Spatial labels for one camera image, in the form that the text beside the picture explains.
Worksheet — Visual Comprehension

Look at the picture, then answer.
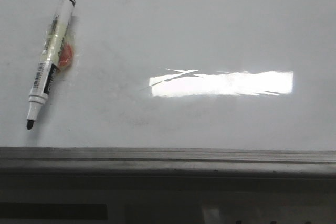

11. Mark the white black whiteboard marker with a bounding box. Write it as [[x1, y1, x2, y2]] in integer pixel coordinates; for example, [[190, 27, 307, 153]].
[[26, 0, 76, 130]]

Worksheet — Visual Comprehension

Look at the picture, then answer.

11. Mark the grey aluminium whiteboard frame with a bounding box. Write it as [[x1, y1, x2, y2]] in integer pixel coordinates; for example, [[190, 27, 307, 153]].
[[1, 147, 335, 179]]

